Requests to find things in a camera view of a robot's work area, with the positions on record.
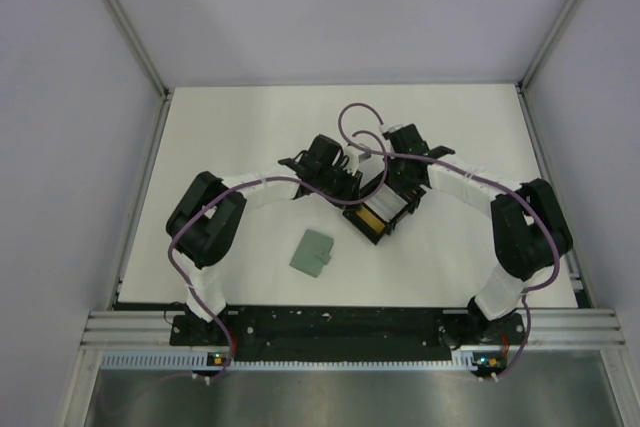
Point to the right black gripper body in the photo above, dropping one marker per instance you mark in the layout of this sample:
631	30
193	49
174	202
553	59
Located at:
399	176

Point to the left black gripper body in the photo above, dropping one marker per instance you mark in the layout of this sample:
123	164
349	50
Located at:
337	181

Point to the black card box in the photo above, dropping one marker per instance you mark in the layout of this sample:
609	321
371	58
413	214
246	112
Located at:
371	226

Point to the green card holder wallet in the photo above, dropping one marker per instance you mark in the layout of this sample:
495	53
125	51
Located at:
313	253

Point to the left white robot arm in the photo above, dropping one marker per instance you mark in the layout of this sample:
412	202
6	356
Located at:
204	224

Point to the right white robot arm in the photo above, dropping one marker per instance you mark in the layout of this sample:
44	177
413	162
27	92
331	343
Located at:
530	232

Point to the stack of white cards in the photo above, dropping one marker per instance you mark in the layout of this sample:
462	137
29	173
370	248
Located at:
386	203

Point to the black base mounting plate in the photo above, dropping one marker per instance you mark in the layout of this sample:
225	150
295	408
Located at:
344	334

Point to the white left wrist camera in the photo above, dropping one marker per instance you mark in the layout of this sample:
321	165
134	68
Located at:
355	156

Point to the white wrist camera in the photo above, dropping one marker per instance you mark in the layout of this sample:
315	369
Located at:
386	129
355	156

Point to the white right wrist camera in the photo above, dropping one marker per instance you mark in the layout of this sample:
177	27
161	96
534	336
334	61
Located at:
386	129

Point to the grey slotted cable duct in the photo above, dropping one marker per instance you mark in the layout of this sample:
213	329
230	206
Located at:
209	362

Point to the left aluminium corner post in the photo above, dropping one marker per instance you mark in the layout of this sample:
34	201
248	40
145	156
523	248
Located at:
135	45

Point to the aluminium corner post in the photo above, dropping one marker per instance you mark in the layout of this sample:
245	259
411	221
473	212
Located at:
551	39
135	45

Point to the aluminium front frame rail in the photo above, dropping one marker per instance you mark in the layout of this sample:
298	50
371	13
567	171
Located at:
552	329

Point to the right aluminium corner post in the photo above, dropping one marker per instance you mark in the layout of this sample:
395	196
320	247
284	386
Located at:
551	39

